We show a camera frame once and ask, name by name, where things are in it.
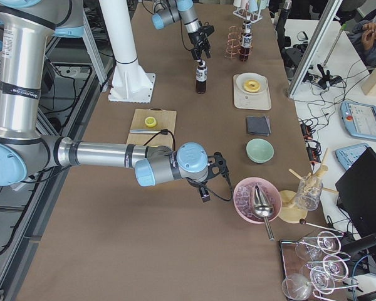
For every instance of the black monitor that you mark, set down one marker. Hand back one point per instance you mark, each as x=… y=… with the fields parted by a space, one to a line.
x=357 y=192

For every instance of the beige rabbit tray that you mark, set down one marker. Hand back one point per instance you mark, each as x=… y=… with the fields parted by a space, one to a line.
x=243 y=99

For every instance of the glass jar on stand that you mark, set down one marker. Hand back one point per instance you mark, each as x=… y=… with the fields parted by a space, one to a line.
x=308 y=193

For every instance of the copper wire bottle rack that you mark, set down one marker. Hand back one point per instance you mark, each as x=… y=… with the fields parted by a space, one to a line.
x=233 y=44

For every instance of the steel muddler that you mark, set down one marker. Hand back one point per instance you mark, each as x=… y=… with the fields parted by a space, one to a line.
x=143 y=131

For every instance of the pink ice bowl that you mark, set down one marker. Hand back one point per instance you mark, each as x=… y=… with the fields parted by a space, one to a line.
x=241 y=198

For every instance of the aluminium frame post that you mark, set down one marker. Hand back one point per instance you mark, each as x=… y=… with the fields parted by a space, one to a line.
x=327 y=16

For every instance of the metal ice scoop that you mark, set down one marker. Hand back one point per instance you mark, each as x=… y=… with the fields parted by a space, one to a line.
x=262 y=209

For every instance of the grey folded cloth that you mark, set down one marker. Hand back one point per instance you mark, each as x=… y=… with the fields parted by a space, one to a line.
x=258 y=125

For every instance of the glazed donut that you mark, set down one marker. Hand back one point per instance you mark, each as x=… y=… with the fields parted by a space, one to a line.
x=252 y=86

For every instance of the wine glass rack tray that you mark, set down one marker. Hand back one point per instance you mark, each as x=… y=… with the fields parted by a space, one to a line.
x=314 y=267

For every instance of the white plate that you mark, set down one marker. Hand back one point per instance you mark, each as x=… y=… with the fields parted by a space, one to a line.
x=241 y=78

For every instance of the blue teach pendant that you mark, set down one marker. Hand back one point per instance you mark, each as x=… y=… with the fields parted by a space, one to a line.
x=359 y=119

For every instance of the half lemon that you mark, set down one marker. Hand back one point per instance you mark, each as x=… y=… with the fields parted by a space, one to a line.
x=150 y=122

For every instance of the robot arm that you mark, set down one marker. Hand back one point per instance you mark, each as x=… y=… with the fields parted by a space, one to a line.
x=24 y=151
x=168 y=12

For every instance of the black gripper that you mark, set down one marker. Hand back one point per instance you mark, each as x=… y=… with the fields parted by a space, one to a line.
x=195 y=37
x=199 y=184

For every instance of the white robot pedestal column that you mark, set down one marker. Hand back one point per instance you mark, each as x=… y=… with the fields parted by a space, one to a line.
x=117 y=22

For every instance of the wooden cutting board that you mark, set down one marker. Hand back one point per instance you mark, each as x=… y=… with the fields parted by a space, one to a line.
x=165 y=120

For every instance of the green bowl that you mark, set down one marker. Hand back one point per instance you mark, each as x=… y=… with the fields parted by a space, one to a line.
x=259 y=150

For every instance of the tea bottle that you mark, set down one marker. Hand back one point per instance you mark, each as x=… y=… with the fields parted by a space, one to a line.
x=247 y=26
x=246 y=42
x=201 y=77

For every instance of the wooden cup stand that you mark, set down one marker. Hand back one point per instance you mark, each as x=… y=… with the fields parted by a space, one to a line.
x=290 y=213

